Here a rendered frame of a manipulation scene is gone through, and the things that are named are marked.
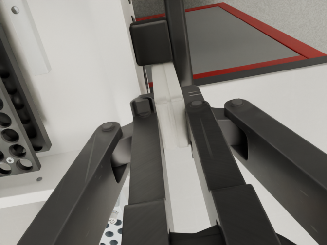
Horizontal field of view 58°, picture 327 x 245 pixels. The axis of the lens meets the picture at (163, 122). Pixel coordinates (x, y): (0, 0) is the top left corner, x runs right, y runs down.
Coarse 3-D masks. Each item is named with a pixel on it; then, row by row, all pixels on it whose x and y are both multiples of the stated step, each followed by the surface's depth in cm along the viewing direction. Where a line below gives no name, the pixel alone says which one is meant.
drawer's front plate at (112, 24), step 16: (96, 0) 16; (112, 0) 16; (96, 16) 16; (112, 16) 16; (128, 16) 20; (96, 32) 17; (112, 32) 17; (128, 32) 18; (112, 48) 17; (128, 48) 17; (112, 64) 18; (128, 64) 18; (112, 80) 18; (128, 80) 18; (144, 80) 24; (128, 96) 19; (128, 112) 19
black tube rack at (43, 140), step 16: (0, 32) 22; (0, 48) 22; (0, 64) 23; (16, 64) 24; (16, 80) 24; (16, 96) 24; (32, 112) 25; (32, 128) 26; (0, 144) 23; (16, 144) 25; (32, 144) 27; (48, 144) 27; (0, 160) 24; (0, 176) 24
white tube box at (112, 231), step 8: (120, 192) 43; (120, 200) 41; (120, 208) 41; (120, 216) 42; (112, 224) 42; (120, 224) 43; (104, 232) 43; (112, 232) 44; (120, 232) 44; (104, 240) 44; (112, 240) 45; (120, 240) 44
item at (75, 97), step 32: (0, 0) 24; (32, 0) 24; (64, 0) 24; (64, 32) 25; (64, 64) 27; (96, 64) 27; (32, 96) 28; (64, 96) 28; (96, 96) 28; (64, 128) 30; (64, 160) 30; (0, 192) 27; (32, 192) 26
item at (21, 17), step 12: (12, 0) 23; (24, 0) 23; (12, 12) 23; (24, 12) 23; (24, 24) 24; (24, 36) 24; (36, 36) 25; (24, 48) 25; (36, 48) 25; (36, 60) 25; (48, 60) 26; (36, 72) 26; (48, 72) 26
